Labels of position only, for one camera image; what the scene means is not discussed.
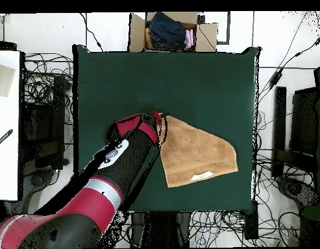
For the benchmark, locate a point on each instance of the black equipment rack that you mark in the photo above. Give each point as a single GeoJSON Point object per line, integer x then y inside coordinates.
{"type": "Point", "coordinates": [45, 124]}

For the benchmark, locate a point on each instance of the black metal frame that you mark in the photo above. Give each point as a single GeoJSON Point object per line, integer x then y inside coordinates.
{"type": "Point", "coordinates": [279, 124]}

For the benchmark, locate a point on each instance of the brown cardboard box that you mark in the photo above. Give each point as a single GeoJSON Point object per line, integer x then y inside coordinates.
{"type": "Point", "coordinates": [205, 36]}

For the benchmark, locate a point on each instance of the black power strip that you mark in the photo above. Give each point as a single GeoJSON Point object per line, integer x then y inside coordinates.
{"type": "Point", "coordinates": [251, 223]}

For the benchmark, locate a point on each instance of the beige paper sheet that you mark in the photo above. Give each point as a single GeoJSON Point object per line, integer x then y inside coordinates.
{"type": "Point", "coordinates": [2, 80]}

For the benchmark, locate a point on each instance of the dark green table cloth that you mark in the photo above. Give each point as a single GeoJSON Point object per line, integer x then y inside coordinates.
{"type": "Point", "coordinates": [201, 77]}

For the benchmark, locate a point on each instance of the white side table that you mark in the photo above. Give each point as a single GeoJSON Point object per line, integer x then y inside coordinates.
{"type": "Point", "coordinates": [6, 155]}

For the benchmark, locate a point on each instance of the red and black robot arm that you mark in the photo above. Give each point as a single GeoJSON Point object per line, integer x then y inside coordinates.
{"type": "Point", "coordinates": [94, 205]}

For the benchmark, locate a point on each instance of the blue denim jeans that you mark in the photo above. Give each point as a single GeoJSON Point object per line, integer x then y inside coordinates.
{"type": "Point", "coordinates": [166, 29]}

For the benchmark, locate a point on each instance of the pink cloth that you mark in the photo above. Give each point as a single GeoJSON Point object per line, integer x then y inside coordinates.
{"type": "Point", "coordinates": [189, 39]}

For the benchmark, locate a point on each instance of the tan terry towel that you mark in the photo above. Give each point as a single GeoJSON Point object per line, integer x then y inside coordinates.
{"type": "Point", "coordinates": [198, 153]}

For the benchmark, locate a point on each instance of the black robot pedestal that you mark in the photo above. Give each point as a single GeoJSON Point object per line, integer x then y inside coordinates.
{"type": "Point", "coordinates": [162, 228]}

